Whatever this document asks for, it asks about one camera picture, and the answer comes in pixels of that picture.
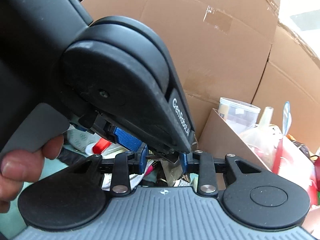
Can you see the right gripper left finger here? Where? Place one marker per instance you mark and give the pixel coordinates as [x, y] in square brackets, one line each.
[124, 165]

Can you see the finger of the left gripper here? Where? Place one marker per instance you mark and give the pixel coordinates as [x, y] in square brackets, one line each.
[127, 138]

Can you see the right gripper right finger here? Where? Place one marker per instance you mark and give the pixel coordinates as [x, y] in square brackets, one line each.
[202, 164]

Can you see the red gift box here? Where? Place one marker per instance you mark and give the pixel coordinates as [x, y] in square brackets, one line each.
[293, 165]

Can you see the cardboard sorting box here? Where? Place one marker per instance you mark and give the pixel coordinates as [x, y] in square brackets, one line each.
[219, 139]

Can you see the person's left hand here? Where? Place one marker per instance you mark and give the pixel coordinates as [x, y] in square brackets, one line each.
[20, 166]

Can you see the clear plastic cup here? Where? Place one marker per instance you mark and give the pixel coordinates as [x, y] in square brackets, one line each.
[240, 116]

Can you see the large cardboard backdrop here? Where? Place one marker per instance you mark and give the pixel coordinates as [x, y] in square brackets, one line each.
[235, 49]

